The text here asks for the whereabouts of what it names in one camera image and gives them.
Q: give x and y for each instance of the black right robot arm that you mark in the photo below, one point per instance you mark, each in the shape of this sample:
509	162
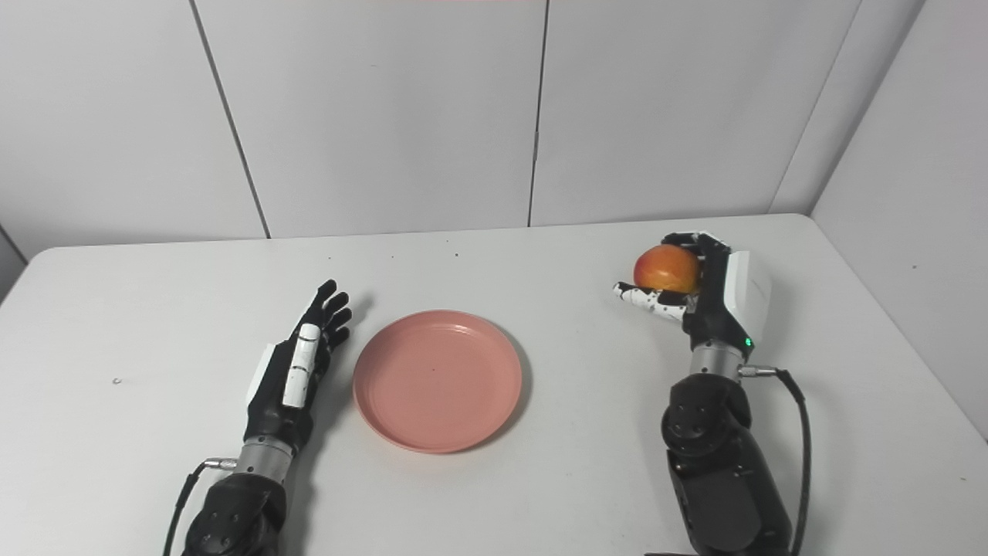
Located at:
718	463

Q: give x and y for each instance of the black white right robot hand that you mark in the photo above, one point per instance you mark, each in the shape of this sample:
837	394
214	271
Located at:
725	301

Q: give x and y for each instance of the pink round plate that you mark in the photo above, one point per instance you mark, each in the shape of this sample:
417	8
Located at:
436	378

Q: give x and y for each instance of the red yellow pomegranate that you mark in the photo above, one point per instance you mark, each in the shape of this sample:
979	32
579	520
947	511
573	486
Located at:
668	268

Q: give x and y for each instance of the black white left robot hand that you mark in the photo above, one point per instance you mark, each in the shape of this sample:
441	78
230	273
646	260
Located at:
270	401

